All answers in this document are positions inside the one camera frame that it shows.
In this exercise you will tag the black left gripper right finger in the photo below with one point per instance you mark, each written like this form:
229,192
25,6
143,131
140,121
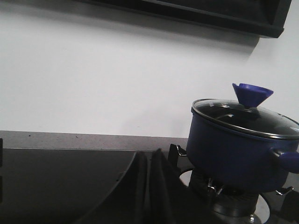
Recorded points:
168,200

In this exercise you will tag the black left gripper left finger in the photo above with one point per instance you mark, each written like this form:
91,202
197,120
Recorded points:
124,204

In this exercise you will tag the dark blue cooking pot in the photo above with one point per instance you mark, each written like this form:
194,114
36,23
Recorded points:
237,159

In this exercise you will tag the glass lid with blue knob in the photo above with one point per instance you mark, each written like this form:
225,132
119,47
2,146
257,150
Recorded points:
246,114

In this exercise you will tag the black gas burner head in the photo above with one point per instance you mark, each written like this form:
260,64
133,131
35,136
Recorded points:
221,198

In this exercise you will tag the black glass gas cooktop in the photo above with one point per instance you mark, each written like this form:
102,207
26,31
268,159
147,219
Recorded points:
58,186

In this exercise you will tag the black pan support grate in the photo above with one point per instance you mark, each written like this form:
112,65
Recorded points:
277,207

